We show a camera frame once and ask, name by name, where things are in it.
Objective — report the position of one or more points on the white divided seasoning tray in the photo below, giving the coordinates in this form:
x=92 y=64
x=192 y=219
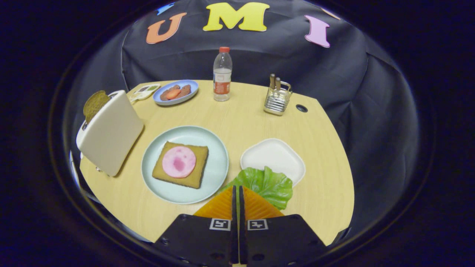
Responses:
x=144 y=91

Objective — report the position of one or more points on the white toaster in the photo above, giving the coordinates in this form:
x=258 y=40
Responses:
x=111 y=137

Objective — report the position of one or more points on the green lettuce leaf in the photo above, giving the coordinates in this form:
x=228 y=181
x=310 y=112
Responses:
x=272 y=187

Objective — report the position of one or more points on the black table grommet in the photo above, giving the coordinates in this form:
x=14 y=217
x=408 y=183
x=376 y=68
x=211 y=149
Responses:
x=301 y=108

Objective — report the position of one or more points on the orange tomato slice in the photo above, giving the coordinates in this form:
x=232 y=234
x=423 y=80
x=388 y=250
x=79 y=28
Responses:
x=173 y=94

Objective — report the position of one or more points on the pink ham slice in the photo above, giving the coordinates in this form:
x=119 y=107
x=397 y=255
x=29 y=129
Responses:
x=179 y=162

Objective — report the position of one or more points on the white square plate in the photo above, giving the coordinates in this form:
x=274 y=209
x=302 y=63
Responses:
x=272 y=154

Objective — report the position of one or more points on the clear plastic bottle red cap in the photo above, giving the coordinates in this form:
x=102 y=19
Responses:
x=222 y=79

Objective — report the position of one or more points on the brown meat patty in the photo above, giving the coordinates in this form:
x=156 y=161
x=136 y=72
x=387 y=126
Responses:
x=185 y=90
x=165 y=94

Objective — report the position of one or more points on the blue round plate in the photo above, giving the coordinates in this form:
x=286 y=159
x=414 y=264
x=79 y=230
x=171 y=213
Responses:
x=191 y=84

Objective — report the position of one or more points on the brown toast slice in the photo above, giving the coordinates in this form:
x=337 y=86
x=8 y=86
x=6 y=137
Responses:
x=200 y=154
x=94 y=105

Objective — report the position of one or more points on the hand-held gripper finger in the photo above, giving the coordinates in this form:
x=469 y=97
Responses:
x=234 y=207
x=241 y=207

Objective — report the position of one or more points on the pale green round plate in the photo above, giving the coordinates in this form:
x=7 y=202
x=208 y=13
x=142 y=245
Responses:
x=217 y=174

